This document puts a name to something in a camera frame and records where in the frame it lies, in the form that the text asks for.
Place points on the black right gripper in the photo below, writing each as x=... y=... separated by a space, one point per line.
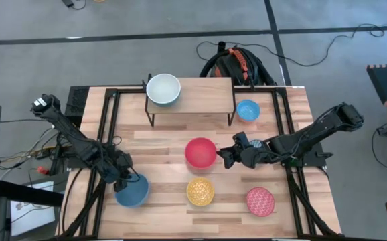
x=250 y=155

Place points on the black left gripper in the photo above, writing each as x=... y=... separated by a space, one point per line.
x=121 y=167

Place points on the large plain blue bowl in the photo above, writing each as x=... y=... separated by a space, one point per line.
x=135 y=195

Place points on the red bowl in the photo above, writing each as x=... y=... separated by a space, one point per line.
x=201 y=152

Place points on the blue mandala patterned bowl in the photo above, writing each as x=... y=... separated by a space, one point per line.
x=257 y=144

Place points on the yellow bowl blue diamond outside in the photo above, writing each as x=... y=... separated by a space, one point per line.
x=200 y=191

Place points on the light blue bowl orange outside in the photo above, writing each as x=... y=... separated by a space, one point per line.
x=248 y=110

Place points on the pink patterned bowl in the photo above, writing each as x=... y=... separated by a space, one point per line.
x=260 y=201

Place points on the white bowl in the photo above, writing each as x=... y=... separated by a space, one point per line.
x=163 y=88

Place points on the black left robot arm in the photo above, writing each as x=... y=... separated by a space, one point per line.
x=69 y=134

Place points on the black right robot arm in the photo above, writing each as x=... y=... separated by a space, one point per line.
x=314 y=130

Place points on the wooden shelf black metal legs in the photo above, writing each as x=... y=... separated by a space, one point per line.
x=207 y=97

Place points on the black and orange backpack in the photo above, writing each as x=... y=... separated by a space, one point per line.
x=230 y=67

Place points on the orange connector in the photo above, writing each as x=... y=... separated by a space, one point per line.
x=43 y=170

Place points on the black power box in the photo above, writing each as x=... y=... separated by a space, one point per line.
x=78 y=100

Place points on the black stand bar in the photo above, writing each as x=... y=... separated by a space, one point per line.
x=29 y=194

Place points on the white paper sheet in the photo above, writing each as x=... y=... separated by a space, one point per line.
x=33 y=217

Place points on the black power adapter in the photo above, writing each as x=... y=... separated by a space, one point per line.
x=68 y=2

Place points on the black metal table frame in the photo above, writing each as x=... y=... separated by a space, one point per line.
x=279 y=91

